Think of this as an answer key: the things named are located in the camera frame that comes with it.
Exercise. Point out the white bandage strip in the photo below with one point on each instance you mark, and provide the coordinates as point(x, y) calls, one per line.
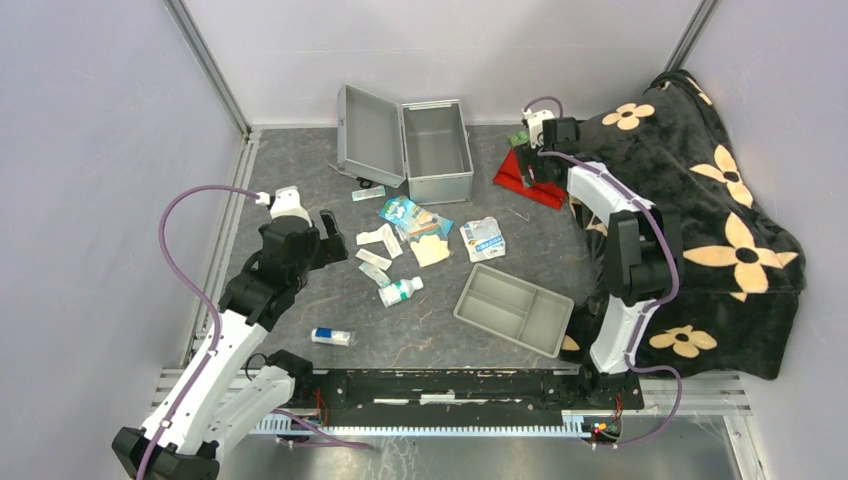
point(383, 234)

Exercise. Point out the white gauze packet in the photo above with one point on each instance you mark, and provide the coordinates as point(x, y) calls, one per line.
point(483, 239)

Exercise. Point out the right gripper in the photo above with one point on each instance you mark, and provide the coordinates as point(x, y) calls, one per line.
point(526, 157)

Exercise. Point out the blue white small box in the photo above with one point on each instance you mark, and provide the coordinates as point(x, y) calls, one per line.
point(334, 337)

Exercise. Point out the black floral blanket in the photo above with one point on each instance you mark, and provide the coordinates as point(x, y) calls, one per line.
point(743, 273)

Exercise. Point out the small green packet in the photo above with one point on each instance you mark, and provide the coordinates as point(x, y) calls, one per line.
point(518, 138)

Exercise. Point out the small teal strip packet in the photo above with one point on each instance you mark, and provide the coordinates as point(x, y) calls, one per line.
point(369, 193)

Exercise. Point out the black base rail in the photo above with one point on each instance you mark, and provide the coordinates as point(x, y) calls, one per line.
point(459, 397)

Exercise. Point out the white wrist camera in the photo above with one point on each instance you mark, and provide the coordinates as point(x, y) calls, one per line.
point(534, 123)
point(285, 202)

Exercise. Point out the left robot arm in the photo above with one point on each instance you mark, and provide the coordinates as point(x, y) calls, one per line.
point(194, 428)

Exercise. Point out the grey divider tray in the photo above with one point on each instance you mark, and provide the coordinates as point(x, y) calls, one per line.
point(516, 310)

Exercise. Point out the teal wrapped swab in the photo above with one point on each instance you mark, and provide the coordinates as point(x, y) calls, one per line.
point(375, 274)

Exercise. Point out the white wrapped plaster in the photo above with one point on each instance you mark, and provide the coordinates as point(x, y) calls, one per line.
point(373, 259)

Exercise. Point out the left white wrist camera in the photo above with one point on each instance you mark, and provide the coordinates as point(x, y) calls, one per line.
point(285, 202)

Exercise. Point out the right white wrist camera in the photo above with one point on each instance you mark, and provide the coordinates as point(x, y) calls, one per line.
point(534, 123)

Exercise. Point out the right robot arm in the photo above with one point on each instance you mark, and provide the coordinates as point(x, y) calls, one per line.
point(642, 266)

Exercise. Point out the white green-label bottle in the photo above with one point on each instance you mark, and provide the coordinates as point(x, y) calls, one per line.
point(399, 291)

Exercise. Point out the grey metal case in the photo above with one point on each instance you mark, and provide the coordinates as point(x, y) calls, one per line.
point(422, 145)

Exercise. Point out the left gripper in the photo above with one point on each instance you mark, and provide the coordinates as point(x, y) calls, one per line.
point(332, 248)

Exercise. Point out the blue cotton ball bag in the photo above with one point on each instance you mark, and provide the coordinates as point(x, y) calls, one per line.
point(412, 221)

